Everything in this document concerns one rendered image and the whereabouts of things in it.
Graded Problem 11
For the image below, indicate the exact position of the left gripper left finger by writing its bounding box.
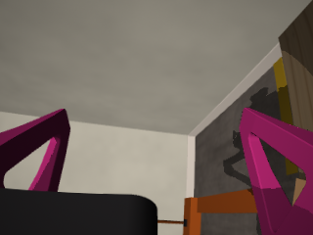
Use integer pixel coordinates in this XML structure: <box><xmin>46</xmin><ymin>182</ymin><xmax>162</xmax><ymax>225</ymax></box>
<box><xmin>0</xmin><ymin>109</ymin><xmax>70</xmax><ymax>192</ymax></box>

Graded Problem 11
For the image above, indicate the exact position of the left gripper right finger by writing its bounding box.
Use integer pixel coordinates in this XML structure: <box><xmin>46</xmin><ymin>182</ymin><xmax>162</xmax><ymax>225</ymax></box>
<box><xmin>240</xmin><ymin>108</ymin><xmax>313</xmax><ymax>235</ymax></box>

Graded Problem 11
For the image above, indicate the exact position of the small brown block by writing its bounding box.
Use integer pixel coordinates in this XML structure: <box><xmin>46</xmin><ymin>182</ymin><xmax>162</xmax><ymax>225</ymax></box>
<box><xmin>292</xmin><ymin>178</ymin><xmax>306</xmax><ymax>205</ymax></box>

